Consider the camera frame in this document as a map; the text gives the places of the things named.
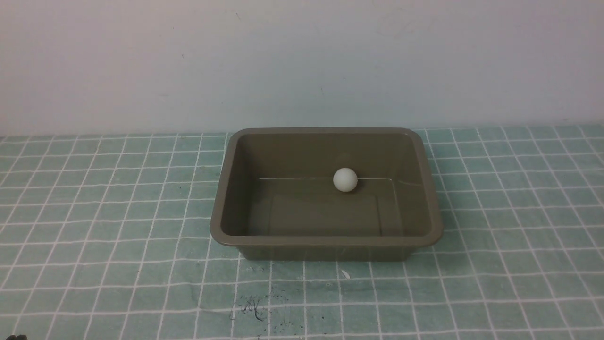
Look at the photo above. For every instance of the white ping-pong ball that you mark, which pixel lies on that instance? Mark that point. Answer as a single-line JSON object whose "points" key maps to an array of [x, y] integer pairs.
{"points": [[345, 180]]}

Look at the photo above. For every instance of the olive green plastic bin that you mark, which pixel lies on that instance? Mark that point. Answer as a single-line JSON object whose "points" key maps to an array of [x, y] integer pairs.
{"points": [[276, 199]]}

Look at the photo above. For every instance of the green checkered tablecloth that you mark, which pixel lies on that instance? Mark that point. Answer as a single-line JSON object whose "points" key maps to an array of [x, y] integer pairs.
{"points": [[107, 238]]}

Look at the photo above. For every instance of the black object at corner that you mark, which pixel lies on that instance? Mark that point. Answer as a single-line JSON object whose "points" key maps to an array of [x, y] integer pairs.
{"points": [[17, 337]]}

